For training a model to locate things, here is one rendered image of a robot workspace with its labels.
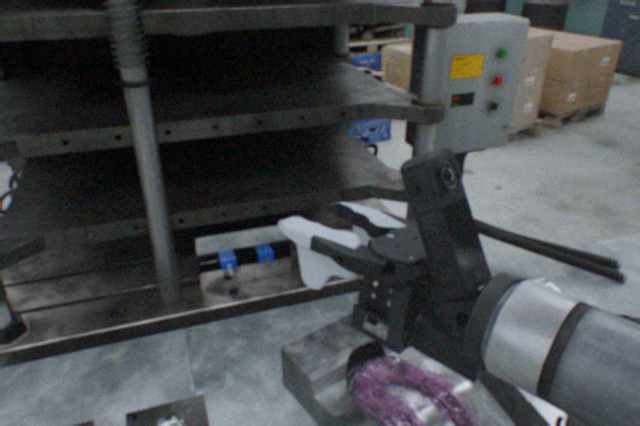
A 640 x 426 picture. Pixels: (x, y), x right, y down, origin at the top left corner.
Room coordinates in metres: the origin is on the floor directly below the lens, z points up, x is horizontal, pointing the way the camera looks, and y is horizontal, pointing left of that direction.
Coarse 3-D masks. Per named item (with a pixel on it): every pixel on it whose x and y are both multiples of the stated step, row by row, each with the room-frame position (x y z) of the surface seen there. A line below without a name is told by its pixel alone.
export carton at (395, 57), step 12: (384, 48) 6.27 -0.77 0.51; (396, 48) 6.16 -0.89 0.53; (408, 48) 6.16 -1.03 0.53; (384, 60) 6.24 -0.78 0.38; (396, 60) 6.03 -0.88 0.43; (408, 60) 5.85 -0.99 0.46; (384, 72) 6.23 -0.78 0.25; (396, 72) 6.00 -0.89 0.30; (408, 72) 5.83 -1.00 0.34; (396, 84) 6.00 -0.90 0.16
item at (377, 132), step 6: (384, 120) 4.53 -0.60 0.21; (390, 120) 4.57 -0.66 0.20; (354, 126) 4.42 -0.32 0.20; (360, 126) 4.40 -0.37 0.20; (366, 126) 4.43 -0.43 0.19; (372, 126) 4.46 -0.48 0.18; (378, 126) 4.50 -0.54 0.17; (384, 126) 4.54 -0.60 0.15; (390, 126) 4.57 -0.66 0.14; (354, 132) 4.42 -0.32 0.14; (360, 132) 4.41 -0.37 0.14; (366, 132) 4.44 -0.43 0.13; (372, 132) 4.47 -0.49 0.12; (378, 132) 4.51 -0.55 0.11; (384, 132) 4.55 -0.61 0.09; (390, 132) 4.58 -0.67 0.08; (372, 138) 4.48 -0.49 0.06; (378, 138) 4.52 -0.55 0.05; (384, 138) 4.55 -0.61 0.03; (390, 138) 4.58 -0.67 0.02
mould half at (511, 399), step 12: (552, 288) 1.03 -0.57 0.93; (492, 384) 0.82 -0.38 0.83; (504, 384) 0.79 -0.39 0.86; (492, 396) 0.82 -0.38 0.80; (504, 396) 0.79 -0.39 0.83; (516, 396) 0.76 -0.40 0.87; (528, 396) 0.74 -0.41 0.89; (504, 408) 0.78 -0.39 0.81; (516, 408) 0.75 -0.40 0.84; (528, 408) 0.72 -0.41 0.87; (540, 408) 0.71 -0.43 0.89; (552, 408) 0.71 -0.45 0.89; (516, 420) 0.74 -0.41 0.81; (528, 420) 0.72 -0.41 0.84; (540, 420) 0.69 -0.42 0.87; (552, 420) 0.68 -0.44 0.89; (564, 420) 0.68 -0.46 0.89
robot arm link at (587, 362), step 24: (576, 312) 0.27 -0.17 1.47; (600, 312) 0.28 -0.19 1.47; (576, 336) 0.26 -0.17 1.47; (600, 336) 0.25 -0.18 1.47; (624, 336) 0.25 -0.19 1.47; (552, 360) 0.25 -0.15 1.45; (576, 360) 0.25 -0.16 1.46; (600, 360) 0.24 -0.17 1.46; (624, 360) 0.24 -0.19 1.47; (552, 384) 0.25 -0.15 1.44; (576, 384) 0.24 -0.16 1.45; (600, 384) 0.23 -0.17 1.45; (624, 384) 0.23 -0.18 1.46; (576, 408) 0.24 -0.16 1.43; (600, 408) 0.23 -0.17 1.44; (624, 408) 0.22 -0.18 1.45
